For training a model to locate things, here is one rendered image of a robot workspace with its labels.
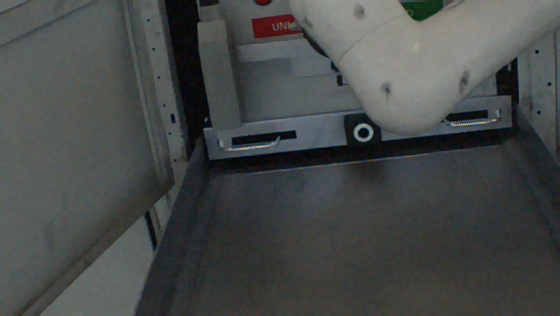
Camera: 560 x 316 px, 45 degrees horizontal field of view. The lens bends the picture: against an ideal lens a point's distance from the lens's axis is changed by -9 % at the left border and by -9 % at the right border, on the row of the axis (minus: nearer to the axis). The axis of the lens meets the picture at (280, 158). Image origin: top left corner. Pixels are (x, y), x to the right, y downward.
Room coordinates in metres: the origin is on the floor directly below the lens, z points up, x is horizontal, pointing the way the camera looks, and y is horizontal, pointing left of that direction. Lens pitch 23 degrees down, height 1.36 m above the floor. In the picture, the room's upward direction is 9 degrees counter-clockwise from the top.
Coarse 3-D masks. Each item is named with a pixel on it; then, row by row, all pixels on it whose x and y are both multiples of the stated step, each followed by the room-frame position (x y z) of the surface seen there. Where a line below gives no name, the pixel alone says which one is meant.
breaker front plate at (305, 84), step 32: (224, 0) 1.19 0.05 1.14; (416, 0) 1.16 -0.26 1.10; (448, 0) 1.15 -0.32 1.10; (256, 64) 1.19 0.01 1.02; (288, 64) 1.18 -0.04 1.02; (320, 64) 1.17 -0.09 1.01; (256, 96) 1.19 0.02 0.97; (288, 96) 1.18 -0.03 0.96; (320, 96) 1.18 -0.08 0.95; (352, 96) 1.17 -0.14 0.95
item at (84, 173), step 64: (0, 0) 0.91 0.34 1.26; (64, 0) 1.01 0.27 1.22; (128, 0) 1.17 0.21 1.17; (0, 64) 0.89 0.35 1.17; (64, 64) 1.01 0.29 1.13; (128, 64) 1.15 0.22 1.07; (0, 128) 0.86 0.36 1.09; (64, 128) 0.98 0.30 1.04; (128, 128) 1.12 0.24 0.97; (0, 192) 0.83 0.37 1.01; (64, 192) 0.95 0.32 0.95; (128, 192) 1.08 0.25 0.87; (0, 256) 0.80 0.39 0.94; (64, 256) 0.91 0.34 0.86
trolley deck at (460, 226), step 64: (256, 192) 1.07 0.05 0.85; (320, 192) 1.04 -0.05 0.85; (384, 192) 1.00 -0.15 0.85; (448, 192) 0.96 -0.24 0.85; (512, 192) 0.93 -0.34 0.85; (256, 256) 0.87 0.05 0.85; (320, 256) 0.85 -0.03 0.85; (384, 256) 0.82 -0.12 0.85; (448, 256) 0.79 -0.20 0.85; (512, 256) 0.76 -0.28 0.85
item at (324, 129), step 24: (480, 96) 1.14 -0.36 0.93; (504, 96) 1.13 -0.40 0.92; (264, 120) 1.18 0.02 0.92; (288, 120) 1.17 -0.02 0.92; (312, 120) 1.17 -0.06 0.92; (336, 120) 1.16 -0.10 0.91; (456, 120) 1.14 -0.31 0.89; (504, 120) 1.13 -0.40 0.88; (216, 144) 1.19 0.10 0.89; (240, 144) 1.18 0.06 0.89; (288, 144) 1.17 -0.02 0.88; (312, 144) 1.17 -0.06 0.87; (336, 144) 1.16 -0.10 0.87
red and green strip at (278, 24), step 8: (432, 0) 1.15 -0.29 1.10; (440, 0) 1.15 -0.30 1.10; (408, 8) 1.16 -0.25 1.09; (416, 8) 1.16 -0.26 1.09; (424, 8) 1.15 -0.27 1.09; (432, 8) 1.15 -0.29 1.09; (440, 8) 1.15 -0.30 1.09; (272, 16) 1.18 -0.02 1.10; (280, 16) 1.18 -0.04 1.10; (288, 16) 1.18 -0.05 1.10; (416, 16) 1.16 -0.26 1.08; (424, 16) 1.16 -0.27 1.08; (256, 24) 1.19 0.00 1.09; (264, 24) 1.18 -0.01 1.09; (272, 24) 1.18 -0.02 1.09; (280, 24) 1.18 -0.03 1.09; (288, 24) 1.18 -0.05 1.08; (256, 32) 1.19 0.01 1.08; (264, 32) 1.18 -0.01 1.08; (272, 32) 1.18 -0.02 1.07; (280, 32) 1.18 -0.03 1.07; (288, 32) 1.18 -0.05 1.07; (296, 32) 1.18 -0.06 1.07
